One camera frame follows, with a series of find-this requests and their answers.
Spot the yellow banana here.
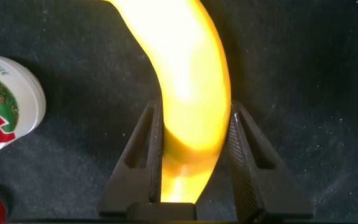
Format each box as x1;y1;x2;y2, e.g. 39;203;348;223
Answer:
104;0;232;205

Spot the white milk bottle green label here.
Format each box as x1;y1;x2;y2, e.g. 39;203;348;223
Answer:
0;54;47;162

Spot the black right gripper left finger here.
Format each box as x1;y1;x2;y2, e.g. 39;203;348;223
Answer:
98;98;197;220

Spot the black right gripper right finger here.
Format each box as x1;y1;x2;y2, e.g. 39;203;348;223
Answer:
227;100;313;223

